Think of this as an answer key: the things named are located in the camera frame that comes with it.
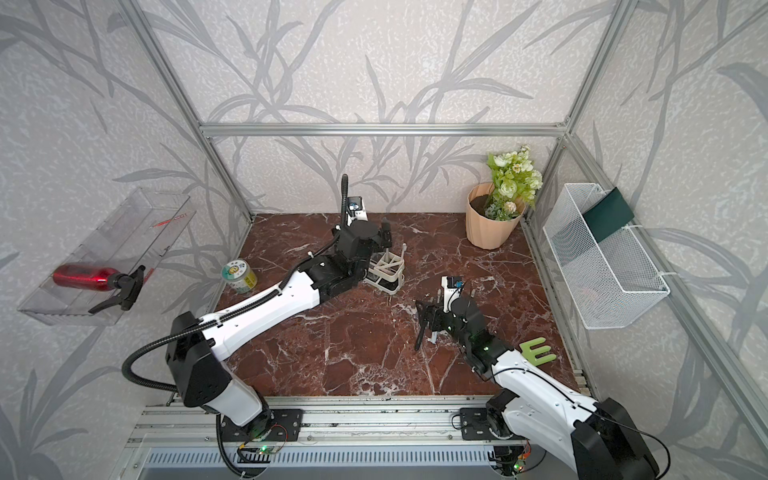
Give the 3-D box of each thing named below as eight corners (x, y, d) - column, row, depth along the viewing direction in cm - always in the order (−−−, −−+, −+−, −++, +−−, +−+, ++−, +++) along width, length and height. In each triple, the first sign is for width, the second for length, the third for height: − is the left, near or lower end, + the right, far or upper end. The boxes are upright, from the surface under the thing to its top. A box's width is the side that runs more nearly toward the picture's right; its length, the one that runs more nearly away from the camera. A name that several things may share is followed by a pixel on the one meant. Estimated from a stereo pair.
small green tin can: (230, 293, 100) (217, 279, 94) (238, 273, 106) (227, 259, 99) (252, 293, 100) (242, 279, 94) (260, 273, 106) (250, 259, 99)
